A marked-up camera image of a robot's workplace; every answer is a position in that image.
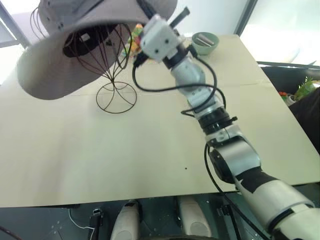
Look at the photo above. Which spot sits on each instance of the green artificial plant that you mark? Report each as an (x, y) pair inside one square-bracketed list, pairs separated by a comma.
[(306, 87)]

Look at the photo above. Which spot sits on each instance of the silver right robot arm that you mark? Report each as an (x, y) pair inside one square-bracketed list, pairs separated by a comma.
[(240, 155)]

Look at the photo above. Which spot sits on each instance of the dark window frame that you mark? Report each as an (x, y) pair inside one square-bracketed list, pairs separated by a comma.
[(7, 37)]

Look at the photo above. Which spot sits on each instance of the grey metal bar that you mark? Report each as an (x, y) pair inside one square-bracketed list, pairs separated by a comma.
[(202, 39), (210, 40)]

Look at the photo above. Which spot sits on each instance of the beige rounded foot shape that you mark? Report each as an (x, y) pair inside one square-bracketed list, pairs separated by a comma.
[(192, 217), (125, 222)]

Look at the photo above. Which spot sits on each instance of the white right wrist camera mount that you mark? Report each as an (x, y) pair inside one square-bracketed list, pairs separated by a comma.
[(157, 37)]

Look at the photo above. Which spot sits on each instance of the red and white small item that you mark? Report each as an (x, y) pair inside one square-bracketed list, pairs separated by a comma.
[(290, 99)]

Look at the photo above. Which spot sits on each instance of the colourful toy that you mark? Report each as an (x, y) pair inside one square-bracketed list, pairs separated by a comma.
[(136, 35)]

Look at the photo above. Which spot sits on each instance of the pale green bowl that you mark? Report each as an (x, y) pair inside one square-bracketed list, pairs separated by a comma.
[(206, 50)]

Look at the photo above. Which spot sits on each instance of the grey brimmed hat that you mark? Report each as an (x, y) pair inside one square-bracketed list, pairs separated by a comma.
[(50, 70)]

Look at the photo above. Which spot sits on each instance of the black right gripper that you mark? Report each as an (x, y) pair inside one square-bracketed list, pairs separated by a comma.
[(185, 48)]

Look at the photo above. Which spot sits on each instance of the black bin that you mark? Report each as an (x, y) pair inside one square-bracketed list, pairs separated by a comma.
[(275, 75)]

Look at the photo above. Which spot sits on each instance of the dark wall post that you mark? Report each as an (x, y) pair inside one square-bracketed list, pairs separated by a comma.
[(246, 15)]

